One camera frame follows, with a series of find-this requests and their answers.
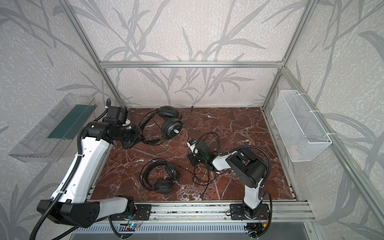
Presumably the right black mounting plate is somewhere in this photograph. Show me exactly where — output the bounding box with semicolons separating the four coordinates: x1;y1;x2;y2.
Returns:
226;204;271;221

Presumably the clear plastic wall bin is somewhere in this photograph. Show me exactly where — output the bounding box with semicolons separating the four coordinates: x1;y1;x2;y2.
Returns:
9;94;98;163

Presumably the black mounting plate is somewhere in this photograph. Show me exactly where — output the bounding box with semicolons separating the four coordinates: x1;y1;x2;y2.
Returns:
131;204;152;221
226;204;271;221

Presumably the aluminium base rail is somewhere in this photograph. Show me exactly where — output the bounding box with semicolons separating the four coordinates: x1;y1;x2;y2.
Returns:
62;201;316;224

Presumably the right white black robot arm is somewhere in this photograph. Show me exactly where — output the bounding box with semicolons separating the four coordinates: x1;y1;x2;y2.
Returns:
187;140;272;220

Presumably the white wire mesh basket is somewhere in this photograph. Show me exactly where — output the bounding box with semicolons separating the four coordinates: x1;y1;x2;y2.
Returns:
271;90;332;162

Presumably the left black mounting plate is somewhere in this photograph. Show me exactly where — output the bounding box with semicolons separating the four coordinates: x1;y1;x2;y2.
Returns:
131;204;152;221

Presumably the headphones black cable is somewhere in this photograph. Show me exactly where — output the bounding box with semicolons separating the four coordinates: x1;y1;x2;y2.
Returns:
176;161;229;201
178;104;196;151

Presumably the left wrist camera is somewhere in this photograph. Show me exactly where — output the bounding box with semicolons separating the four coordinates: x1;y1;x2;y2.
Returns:
102;106;128;126

